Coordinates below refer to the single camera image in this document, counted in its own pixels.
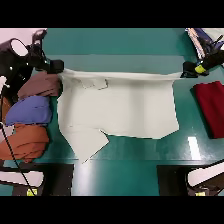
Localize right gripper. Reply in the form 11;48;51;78
180;61;202;79

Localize black cable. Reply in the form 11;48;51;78
0;122;36;197

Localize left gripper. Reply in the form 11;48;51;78
49;59;65;75

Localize rust orange garment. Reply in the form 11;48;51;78
0;97;51;164

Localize blue garment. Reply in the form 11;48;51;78
4;95;54;127

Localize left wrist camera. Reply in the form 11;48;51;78
31;28;48;48

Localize white shirt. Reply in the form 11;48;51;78
56;68;188;165

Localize red garment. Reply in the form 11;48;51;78
192;80;224;140

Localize brown garment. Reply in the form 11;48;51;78
17;71;63;101

